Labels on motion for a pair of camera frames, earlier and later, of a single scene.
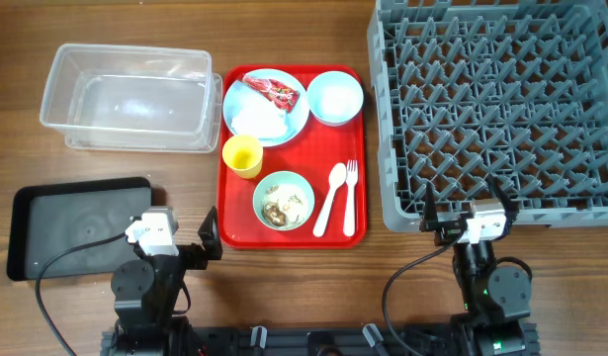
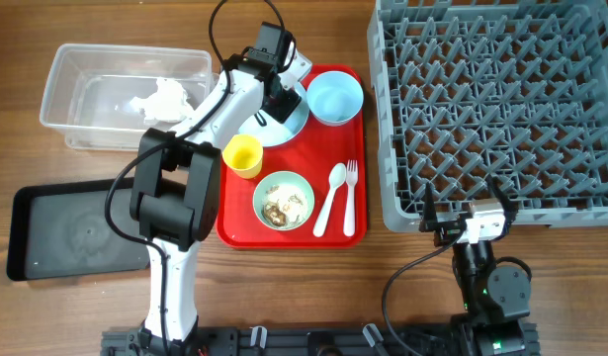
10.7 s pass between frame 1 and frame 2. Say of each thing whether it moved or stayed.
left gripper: moved
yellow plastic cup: stayed
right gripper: stayed
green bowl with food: stayed
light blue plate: stayed
